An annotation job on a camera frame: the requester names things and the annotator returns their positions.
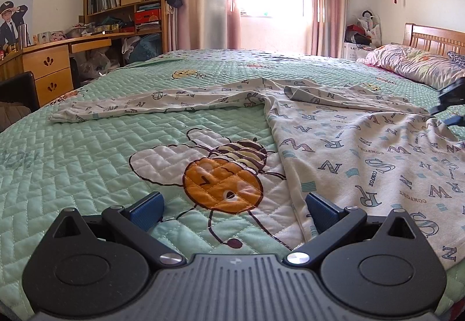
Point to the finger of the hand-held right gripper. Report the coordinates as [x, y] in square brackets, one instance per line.
[454, 92]
[457, 121]

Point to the floral duvet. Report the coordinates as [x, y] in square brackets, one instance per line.
[410, 61]

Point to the clear plastic bag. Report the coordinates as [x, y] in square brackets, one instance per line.
[94, 63]

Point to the dark patterned cloth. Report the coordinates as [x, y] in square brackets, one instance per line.
[457, 58]

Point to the steel thermos bottle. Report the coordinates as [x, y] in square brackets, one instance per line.
[24, 35]

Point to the white cardboard box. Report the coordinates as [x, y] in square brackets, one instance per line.
[354, 52]

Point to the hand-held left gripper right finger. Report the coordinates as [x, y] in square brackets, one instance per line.
[321, 212]

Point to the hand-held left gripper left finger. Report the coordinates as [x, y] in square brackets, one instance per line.
[148, 211]

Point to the green quilted bee bedspread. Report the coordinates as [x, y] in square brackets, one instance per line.
[109, 146]

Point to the white letter-print garment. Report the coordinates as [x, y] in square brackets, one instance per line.
[363, 150]

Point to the pile of bags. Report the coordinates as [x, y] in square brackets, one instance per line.
[363, 28]

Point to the wooden desk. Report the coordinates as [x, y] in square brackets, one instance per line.
[47, 63]

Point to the wall poster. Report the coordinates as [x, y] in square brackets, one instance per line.
[14, 23]

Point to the black chair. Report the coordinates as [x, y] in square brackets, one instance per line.
[20, 88]

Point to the row of photo frames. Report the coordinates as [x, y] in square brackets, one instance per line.
[51, 36]

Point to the wooden headboard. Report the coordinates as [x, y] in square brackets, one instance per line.
[436, 38]

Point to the brown quilted jacket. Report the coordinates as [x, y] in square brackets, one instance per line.
[12, 115]

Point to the blue bag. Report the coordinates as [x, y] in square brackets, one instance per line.
[145, 48]

